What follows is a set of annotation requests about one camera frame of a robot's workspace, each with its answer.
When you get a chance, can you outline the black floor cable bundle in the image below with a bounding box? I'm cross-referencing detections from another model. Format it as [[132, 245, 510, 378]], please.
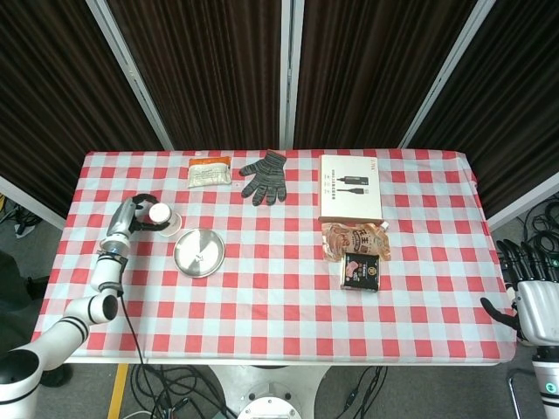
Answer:
[[330, 365, 390, 419], [129, 364, 239, 419], [0, 196, 43, 239], [519, 203, 559, 263]]

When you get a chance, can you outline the grey knit work glove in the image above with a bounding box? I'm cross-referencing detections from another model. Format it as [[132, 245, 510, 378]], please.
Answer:
[[238, 148, 288, 208]]

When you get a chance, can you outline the white packet orange header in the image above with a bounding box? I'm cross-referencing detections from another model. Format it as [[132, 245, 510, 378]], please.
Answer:
[[187, 156, 232, 189]]

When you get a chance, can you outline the orange snack pouch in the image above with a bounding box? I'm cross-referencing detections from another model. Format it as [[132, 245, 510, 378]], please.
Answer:
[[321, 220, 392, 262]]

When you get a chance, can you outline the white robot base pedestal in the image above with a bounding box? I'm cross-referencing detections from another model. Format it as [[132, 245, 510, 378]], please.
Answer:
[[204, 364, 334, 419]]

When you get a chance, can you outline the red white checkered tablecloth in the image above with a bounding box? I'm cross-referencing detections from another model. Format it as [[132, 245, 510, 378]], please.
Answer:
[[32, 148, 519, 364]]

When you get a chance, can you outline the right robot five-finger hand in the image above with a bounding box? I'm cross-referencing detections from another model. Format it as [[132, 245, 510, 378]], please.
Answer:
[[480, 238, 559, 347]]

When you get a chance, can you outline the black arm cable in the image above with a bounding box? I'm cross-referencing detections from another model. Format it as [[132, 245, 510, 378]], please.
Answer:
[[116, 292, 146, 367]]

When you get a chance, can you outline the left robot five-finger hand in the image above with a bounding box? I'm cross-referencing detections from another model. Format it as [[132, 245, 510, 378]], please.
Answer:
[[107, 192, 172, 240]]

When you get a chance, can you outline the dark brown partition panel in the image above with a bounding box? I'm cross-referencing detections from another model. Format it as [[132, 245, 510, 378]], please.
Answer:
[[107, 0, 285, 152], [410, 0, 559, 219], [294, 0, 480, 149], [0, 0, 165, 219]]

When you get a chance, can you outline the white paper cup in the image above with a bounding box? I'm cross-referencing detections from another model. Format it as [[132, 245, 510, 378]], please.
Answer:
[[148, 203, 183, 237]]

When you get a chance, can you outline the round metal plate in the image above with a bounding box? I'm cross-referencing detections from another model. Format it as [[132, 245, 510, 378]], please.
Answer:
[[172, 227, 226, 278]]

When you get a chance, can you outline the grey metal tube frame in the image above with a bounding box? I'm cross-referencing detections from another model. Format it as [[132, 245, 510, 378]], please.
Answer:
[[506, 369, 538, 419]]

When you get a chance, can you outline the black snack packet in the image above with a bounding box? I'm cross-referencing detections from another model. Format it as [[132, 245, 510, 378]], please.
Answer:
[[340, 251, 381, 292]]

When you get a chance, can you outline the grey metal partition post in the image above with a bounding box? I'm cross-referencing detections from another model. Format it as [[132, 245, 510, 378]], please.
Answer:
[[85, 0, 176, 152], [279, 0, 305, 149], [399, 0, 497, 149]]

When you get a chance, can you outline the white cable product box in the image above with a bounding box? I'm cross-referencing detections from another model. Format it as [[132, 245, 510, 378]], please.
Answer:
[[317, 154, 383, 222]]

